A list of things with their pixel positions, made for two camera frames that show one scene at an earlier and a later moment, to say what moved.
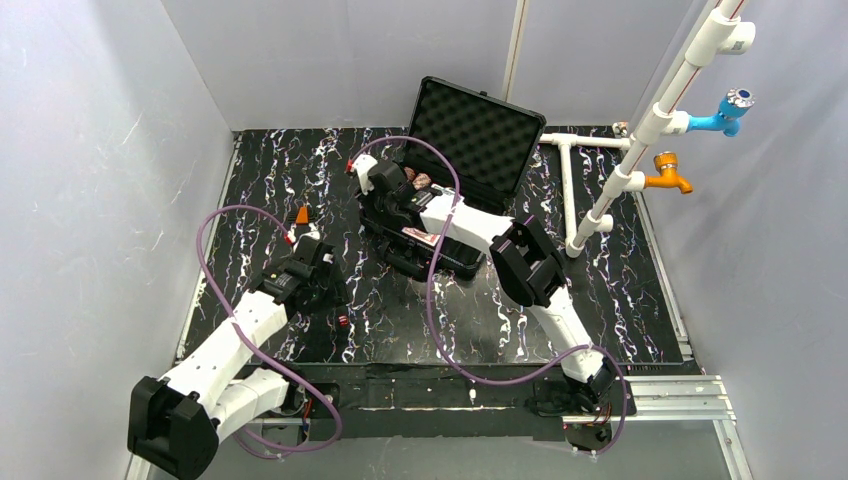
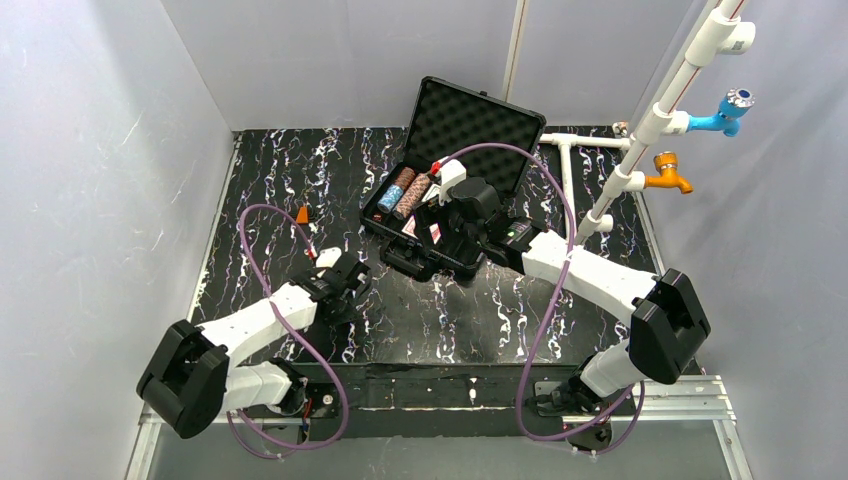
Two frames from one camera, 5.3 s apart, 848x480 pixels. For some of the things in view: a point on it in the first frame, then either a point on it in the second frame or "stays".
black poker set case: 470,145 stays
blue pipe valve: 732,107 stays
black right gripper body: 385,208 → 432,221
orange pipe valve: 666,163 stays
